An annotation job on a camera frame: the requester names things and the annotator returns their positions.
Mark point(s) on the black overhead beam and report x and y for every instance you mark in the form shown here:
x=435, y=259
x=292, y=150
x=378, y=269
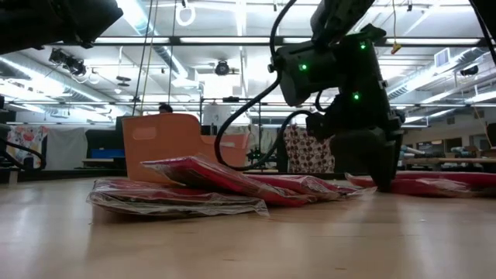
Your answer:
x=174, y=40

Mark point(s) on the black ceiling lamp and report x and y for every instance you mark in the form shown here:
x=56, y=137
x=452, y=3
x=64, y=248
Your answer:
x=222, y=67

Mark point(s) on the black truss spotlights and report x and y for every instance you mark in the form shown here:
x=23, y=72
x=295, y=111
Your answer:
x=69, y=62

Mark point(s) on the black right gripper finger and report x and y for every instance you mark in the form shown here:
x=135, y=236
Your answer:
x=381, y=162

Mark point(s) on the red dotted cloth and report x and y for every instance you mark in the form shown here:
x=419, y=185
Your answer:
x=308, y=151

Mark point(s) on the yellow hanging tag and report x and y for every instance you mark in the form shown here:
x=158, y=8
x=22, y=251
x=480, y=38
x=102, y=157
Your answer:
x=396, y=47

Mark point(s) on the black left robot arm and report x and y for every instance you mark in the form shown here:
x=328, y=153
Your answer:
x=54, y=19

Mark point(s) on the floral patterned cloth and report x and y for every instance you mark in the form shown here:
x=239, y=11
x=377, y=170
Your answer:
x=27, y=141

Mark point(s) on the red popcorn bag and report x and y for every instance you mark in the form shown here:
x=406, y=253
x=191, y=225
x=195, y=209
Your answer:
x=217, y=176
x=434, y=184
x=310, y=185
x=162, y=201

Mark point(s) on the orange plastic basket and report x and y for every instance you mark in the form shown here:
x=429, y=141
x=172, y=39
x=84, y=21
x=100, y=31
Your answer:
x=162, y=139

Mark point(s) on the person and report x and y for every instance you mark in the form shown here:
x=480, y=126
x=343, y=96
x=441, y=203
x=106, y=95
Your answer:
x=166, y=108

